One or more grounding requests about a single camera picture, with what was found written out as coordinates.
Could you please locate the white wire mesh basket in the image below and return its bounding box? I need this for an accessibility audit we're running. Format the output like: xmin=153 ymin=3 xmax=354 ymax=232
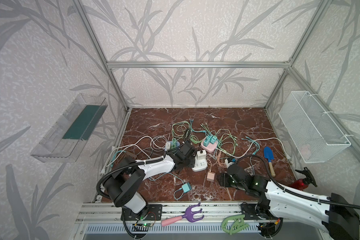
xmin=279 ymin=91 xmax=351 ymax=164

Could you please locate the purple pink hand rake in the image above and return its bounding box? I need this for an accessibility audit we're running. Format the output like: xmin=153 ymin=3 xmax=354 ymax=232
xmin=161 ymin=202 xmax=205 ymax=227

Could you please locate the green charging cable bundle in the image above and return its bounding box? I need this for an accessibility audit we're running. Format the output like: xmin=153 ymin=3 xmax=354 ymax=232
xmin=171 ymin=118 xmax=238 ymax=157

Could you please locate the pink charger plug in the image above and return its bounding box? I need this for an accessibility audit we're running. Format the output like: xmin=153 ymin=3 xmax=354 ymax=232
xmin=207 ymin=172 xmax=216 ymax=182

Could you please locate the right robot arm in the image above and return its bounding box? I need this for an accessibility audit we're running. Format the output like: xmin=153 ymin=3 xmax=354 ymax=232
xmin=218 ymin=155 xmax=360 ymax=240

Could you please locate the white power socket block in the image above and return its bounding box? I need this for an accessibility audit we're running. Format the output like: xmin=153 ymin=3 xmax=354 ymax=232
xmin=192 ymin=159 xmax=208 ymax=172

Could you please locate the white charger plug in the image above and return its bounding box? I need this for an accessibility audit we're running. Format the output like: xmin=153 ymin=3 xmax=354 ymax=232
xmin=197 ymin=150 xmax=207 ymax=161

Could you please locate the green plastic clip tool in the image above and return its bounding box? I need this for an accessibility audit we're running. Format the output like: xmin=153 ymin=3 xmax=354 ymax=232
xmin=221 ymin=214 xmax=250 ymax=235

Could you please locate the pink power socket block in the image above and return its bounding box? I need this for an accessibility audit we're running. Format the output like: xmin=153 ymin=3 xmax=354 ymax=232
xmin=201 ymin=138 xmax=218 ymax=153

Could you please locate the red spray bottle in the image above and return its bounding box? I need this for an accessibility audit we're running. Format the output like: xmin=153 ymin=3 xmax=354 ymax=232
xmin=290 ymin=167 xmax=318 ymax=191

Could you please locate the blue power socket block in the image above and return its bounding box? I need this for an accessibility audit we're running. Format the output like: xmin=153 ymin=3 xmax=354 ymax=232
xmin=165 ymin=139 xmax=180 ymax=151

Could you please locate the teal charger plug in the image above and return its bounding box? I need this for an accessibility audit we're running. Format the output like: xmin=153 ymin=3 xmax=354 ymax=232
xmin=181 ymin=183 xmax=192 ymax=193

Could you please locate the clear plastic wall shelf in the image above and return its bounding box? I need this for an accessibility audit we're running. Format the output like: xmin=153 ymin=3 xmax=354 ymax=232
xmin=31 ymin=94 xmax=108 ymax=163

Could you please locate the pink charging cable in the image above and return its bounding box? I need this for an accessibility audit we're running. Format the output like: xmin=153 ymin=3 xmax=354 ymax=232
xmin=208 ymin=149 xmax=232 ymax=169

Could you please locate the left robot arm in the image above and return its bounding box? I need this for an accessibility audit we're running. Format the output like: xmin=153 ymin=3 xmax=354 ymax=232
xmin=96 ymin=141 xmax=197 ymax=217

